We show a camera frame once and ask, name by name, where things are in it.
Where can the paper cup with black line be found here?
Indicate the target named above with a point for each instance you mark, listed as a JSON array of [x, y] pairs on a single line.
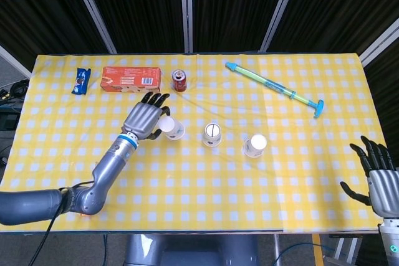
[[212, 136]]

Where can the grey robot torso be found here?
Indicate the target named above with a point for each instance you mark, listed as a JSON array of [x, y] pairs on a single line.
[[187, 250]]

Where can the orange cardboard snack box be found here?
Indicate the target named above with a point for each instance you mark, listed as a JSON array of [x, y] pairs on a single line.
[[131, 79]]

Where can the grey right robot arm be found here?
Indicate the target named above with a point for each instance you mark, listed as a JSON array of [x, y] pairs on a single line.
[[391, 241]]

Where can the green and blue water gun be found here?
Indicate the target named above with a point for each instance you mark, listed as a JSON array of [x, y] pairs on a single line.
[[274, 85]]

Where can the floral white paper cup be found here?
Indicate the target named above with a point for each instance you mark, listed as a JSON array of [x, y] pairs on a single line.
[[175, 131]]

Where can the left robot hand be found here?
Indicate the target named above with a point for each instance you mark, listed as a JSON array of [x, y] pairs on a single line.
[[141, 119]]

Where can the white partition post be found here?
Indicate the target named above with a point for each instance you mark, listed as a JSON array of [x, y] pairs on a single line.
[[15, 60], [378, 45], [93, 13], [279, 10], [186, 7]]

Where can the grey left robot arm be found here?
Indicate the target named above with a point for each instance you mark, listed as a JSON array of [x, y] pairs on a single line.
[[103, 172]]

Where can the paper cup with printed text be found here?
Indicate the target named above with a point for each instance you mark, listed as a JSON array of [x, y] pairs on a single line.
[[253, 149]]

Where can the red soda can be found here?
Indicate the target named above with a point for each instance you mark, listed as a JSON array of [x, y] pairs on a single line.
[[180, 83]]

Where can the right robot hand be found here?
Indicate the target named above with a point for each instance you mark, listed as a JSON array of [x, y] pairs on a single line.
[[383, 188]]

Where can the yellow checked tablecloth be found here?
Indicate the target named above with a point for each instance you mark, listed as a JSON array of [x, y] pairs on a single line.
[[202, 185]]

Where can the blue cookie packet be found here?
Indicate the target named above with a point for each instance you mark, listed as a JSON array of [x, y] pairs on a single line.
[[80, 82]]

